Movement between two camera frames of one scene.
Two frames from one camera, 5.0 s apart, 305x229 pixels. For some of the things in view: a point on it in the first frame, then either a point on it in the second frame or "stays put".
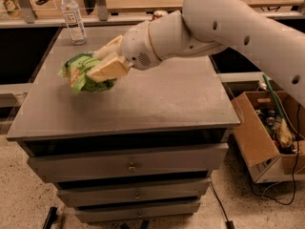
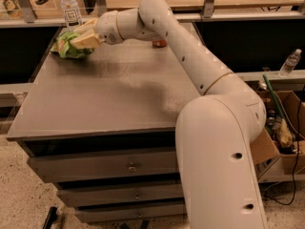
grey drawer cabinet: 139,150 stays put
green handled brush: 283,132 stays put
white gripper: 137,47 to 107,27
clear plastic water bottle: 71,13 stays put
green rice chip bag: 75,69 to 63,47
